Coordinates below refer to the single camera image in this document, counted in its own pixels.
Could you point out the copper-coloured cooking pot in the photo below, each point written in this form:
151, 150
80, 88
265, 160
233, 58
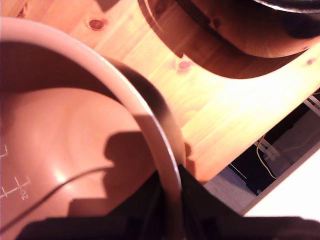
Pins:
62, 125

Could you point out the black Philips rice cooker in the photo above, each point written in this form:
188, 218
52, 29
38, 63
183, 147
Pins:
300, 27

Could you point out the white furniture panel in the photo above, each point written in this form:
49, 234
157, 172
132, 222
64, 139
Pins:
295, 190

